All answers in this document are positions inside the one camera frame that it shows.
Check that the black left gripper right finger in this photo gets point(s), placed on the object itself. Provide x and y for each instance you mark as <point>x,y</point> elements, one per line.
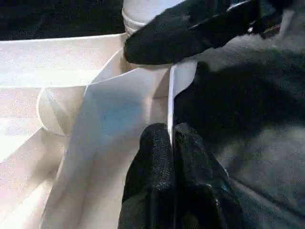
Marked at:
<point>202,195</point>

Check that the white plastic table top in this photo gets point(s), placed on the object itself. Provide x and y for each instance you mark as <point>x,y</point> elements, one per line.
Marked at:
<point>47,71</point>

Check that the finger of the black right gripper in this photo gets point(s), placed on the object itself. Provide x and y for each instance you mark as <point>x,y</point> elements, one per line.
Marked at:
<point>171,40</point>

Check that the white plastic table leg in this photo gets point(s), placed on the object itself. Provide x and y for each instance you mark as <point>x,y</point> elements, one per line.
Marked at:
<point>143,9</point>

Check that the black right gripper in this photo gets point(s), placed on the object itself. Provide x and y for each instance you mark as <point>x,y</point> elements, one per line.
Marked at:
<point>262,12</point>

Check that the black plastic mat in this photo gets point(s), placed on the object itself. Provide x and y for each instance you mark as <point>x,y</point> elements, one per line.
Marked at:
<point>262,143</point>

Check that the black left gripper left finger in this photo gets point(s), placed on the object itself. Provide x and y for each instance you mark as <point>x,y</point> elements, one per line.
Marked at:
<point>150,179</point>

